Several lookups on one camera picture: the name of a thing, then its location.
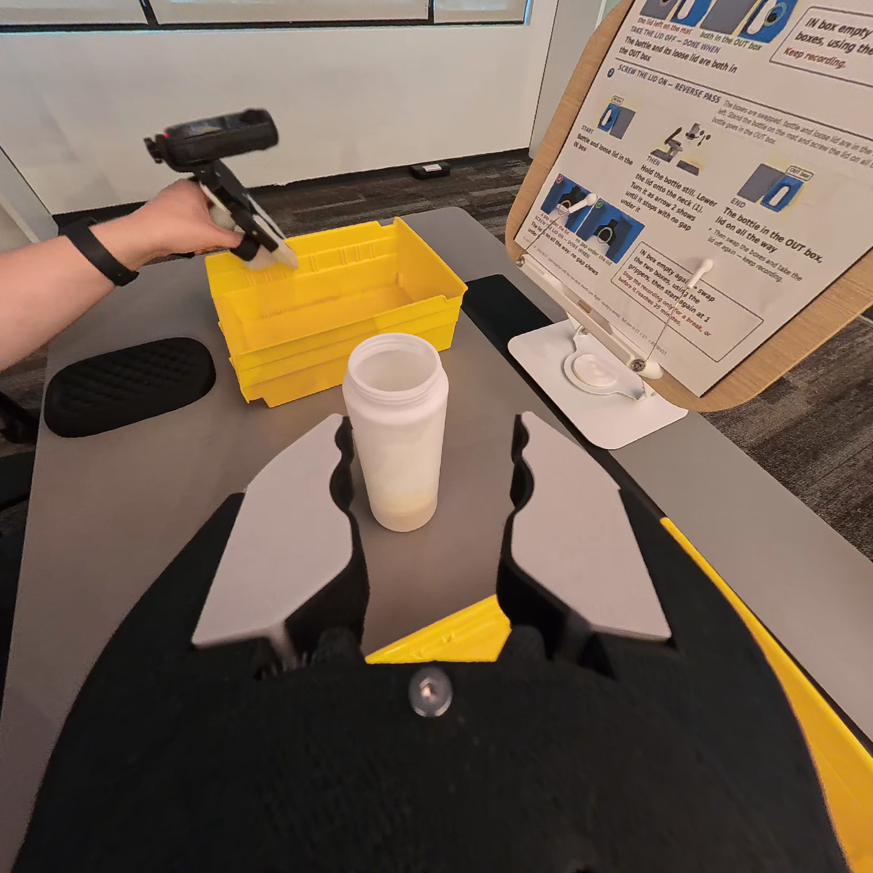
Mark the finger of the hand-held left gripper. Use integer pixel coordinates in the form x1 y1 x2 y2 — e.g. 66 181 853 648
244 235 300 272

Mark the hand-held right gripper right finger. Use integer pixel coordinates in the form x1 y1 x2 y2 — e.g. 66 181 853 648
495 412 673 661

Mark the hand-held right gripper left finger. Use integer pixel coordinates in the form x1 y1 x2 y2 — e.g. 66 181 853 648
191 412 372 661

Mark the yellow plastic bin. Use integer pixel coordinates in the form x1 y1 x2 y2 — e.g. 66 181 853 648
205 217 469 409
365 517 873 873

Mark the white plastic bottle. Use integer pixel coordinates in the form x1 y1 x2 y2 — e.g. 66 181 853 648
341 333 450 533

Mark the person's left forearm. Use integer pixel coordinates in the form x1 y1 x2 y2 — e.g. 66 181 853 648
0 225 120 369

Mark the person's left hand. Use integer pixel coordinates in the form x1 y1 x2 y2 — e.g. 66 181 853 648
130 179 243 266

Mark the white stand base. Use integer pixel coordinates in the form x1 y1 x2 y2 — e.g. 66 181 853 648
508 319 690 451

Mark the black framed window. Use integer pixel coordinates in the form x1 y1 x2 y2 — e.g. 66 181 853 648
0 0 533 31

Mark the black wristband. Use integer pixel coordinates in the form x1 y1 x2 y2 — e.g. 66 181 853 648
65 217 140 287

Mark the black wrist rest pad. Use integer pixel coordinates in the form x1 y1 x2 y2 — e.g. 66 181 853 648
43 336 218 439

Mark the wooden document board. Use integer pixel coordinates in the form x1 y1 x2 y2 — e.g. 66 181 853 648
505 0 873 413

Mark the printed instruction sheet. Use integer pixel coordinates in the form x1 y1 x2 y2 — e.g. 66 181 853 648
515 0 873 398

